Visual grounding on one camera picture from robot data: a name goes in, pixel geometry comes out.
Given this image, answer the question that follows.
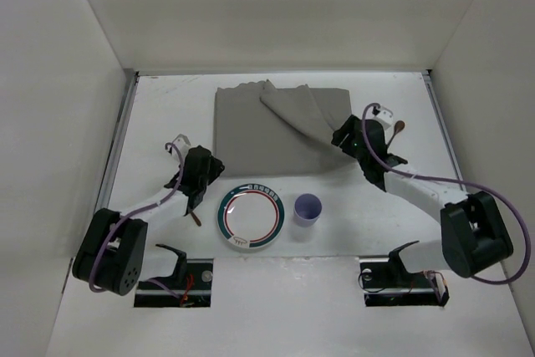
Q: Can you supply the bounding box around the grey cloth placemat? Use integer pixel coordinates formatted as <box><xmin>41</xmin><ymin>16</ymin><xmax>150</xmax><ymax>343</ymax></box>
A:
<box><xmin>214</xmin><ymin>80</ymin><xmax>353</xmax><ymax>177</ymax></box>

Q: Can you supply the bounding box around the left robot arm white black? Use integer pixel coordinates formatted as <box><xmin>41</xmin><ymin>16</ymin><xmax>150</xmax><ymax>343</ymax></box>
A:
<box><xmin>72</xmin><ymin>141</ymin><xmax>225</xmax><ymax>296</ymax></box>

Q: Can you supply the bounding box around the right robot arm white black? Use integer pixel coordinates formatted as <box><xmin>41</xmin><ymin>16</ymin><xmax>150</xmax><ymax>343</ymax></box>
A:
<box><xmin>331</xmin><ymin>115</ymin><xmax>513</xmax><ymax>278</ymax></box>

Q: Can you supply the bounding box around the brown wooden spoon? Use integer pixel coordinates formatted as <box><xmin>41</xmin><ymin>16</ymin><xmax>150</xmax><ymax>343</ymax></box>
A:
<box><xmin>387</xmin><ymin>120</ymin><xmax>405</xmax><ymax>146</ymax></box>

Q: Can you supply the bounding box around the brown wooden fork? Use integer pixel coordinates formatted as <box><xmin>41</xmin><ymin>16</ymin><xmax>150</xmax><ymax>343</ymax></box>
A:
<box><xmin>190</xmin><ymin>211</ymin><xmax>202</xmax><ymax>227</ymax></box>

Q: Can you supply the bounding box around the white plate green red rim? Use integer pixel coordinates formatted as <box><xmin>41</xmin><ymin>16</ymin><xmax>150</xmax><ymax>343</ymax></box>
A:
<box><xmin>217</xmin><ymin>183</ymin><xmax>286</xmax><ymax>252</ymax></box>

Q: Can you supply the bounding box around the lilac plastic cup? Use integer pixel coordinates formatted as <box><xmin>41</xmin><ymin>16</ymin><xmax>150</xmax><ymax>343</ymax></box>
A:
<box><xmin>293</xmin><ymin>193</ymin><xmax>323</xmax><ymax>227</ymax></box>

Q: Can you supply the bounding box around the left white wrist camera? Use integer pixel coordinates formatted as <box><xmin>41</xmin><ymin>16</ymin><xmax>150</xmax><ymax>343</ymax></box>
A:
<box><xmin>171</xmin><ymin>134</ymin><xmax>191</xmax><ymax>156</ymax></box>

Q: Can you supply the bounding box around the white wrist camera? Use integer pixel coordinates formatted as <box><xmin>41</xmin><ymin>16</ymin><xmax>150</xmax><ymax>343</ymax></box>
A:
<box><xmin>171</xmin><ymin>134</ymin><xmax>191</xmax><ymax>156</ymax></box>
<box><xmin>372</xmin><ymin>105</ymin><xmax>394</xmax><ymax>130</ymax></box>

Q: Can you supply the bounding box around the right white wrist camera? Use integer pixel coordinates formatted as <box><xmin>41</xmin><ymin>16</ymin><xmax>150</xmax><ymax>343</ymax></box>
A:
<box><xmin>372</xmin><ymin>105</ymin><xmax>394</xmax><ymax>130</ymax></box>

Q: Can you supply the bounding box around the right aluminium table rail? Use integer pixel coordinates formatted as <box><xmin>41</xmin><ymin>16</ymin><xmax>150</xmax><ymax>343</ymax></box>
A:
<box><xmin>421</xmin><ymin>69</ymin><xmax>463</xmax><ymax>181</ymax></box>

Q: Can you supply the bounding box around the aluminium table rail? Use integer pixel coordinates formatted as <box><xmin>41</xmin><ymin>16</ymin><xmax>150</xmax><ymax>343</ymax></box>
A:
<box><xmin>421</xmin><ymin>69</ymin><xmax>463</xmax><ymax>181</ymax></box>
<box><xmin>81</xmin><ymin>70</ymin><xmax>140</xmax><ymax>258</ymax></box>

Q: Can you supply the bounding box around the left aluminium table rail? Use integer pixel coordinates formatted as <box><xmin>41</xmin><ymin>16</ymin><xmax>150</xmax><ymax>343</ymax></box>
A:
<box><xmin>81</xmin><ymin>70</ymin><xmax>140</xmax><ymax>258</ymax></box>

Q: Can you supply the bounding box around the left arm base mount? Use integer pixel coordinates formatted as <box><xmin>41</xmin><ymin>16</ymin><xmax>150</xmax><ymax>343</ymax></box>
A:
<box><xmin>133</xmin><ymin>259</ymin><xmax>214</xmax><ymax>309</ymax></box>

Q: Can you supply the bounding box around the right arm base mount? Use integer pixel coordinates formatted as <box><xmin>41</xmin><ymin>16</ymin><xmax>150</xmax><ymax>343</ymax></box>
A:
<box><xmin>358</xmin><ymin>258</ymin><xmax>450</xmax><ymax>308</ymax></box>

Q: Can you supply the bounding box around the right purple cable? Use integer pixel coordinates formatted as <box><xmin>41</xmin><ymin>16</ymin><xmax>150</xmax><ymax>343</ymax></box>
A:
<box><xmin>361</xmin><ymin>101</ymin><xmax>532</xmax><ymax>287</ymax></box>

